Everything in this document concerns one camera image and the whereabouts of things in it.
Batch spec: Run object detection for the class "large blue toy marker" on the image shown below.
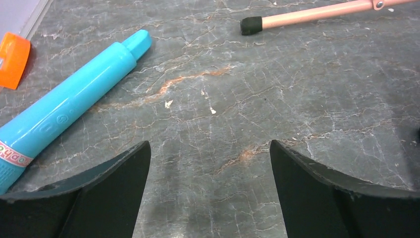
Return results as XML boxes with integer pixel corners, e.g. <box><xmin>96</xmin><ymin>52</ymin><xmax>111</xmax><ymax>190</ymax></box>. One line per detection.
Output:
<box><xmin>0</xmin><ymin>29</ymin><xmax>152</xmax><ymax>194</ymax></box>

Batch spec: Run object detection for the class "small orange clip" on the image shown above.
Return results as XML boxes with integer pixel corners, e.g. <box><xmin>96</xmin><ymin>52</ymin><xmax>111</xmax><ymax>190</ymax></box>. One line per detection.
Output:
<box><xmin>0</xmin><ymin>32</ymin><xmax>31</xmax><ymax>90</ymax></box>

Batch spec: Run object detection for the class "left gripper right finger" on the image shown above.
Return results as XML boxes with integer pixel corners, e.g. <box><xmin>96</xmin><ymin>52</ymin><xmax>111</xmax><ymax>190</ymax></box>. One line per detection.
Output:
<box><xmin>269</xmin><ymin>140</ymin><xmax>420</xmax><ymax>238</ymax></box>

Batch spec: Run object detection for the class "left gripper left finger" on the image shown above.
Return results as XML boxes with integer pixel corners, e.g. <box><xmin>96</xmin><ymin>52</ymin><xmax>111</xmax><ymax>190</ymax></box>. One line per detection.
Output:
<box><xmin>0</xmin><ymin>141</ymin><xmax>151</xmax><ymax>238</ymax></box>

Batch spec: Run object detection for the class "pink folding easel stand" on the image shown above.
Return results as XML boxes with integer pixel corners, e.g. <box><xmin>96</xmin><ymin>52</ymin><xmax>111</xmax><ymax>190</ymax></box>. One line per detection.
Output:
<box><xmin>240</xmin><ymin>0</ymin><xmax>416</xmax><ymax>36</ymax></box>

